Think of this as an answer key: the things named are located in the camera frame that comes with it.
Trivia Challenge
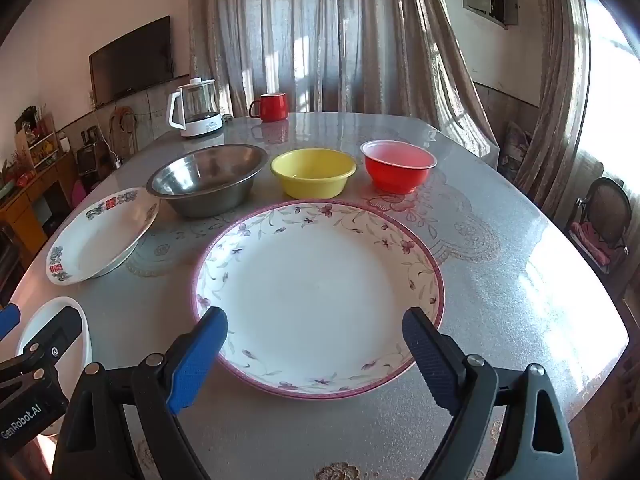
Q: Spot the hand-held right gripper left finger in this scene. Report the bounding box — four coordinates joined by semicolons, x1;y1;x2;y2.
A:
52;306;229;480

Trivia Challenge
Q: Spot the large pink-rimmed floral plate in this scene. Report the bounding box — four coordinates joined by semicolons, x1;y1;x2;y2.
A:
191;200;446;400

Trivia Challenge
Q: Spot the red seat cushion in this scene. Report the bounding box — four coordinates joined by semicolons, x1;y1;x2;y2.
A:
570;222;613;266

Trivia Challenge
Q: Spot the narrow beige curtain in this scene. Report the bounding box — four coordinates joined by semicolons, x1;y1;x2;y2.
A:
515;0;593;216

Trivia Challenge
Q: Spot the white glass electric kettle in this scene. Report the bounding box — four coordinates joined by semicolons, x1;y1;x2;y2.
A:
166;77;224;139

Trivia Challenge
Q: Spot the patterned cloth bundle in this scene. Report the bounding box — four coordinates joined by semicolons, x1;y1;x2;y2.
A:
500;120;533;181

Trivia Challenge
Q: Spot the red mug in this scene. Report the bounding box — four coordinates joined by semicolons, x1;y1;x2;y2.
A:
248;92;290;123

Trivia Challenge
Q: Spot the dark countertop oven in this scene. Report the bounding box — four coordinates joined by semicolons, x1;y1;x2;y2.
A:
75;142;101;176

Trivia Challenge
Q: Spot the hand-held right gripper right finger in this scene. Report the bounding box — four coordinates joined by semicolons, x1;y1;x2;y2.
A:
402;306;581;480

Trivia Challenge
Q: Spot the red plastic bowl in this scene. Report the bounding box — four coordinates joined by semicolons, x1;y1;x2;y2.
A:
360;140;438;195

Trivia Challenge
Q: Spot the small wooden shelf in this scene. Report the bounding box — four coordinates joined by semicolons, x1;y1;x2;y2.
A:
14;105;61;171

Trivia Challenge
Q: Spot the wide beige curtain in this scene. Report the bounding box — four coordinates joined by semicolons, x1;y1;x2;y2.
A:
187;0;498;171

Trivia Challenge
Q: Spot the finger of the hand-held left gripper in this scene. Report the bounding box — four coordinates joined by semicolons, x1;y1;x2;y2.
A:
0;302;22;343
0;305;84;401

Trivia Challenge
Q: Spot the white plate with red-blue print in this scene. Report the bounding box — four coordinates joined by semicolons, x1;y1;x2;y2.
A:
46;187;161;287

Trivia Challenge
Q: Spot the wooden cabinet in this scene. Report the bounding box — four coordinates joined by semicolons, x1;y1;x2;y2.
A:
0;152;76;261

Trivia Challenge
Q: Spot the small white plate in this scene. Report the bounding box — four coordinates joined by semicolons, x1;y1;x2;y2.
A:
15;296;93;437

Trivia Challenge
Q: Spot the stainless steel bowl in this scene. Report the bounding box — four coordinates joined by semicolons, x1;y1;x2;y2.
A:
146;143;269;219

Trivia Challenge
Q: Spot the yellow plastic bowl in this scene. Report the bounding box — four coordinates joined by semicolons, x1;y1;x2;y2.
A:
270;148;357;200

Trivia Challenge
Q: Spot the black wall television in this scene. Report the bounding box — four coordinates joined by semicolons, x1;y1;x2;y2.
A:
89;16;174;106

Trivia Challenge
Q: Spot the dark round-backed chair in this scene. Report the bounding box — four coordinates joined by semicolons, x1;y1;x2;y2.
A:
567;176;633;276

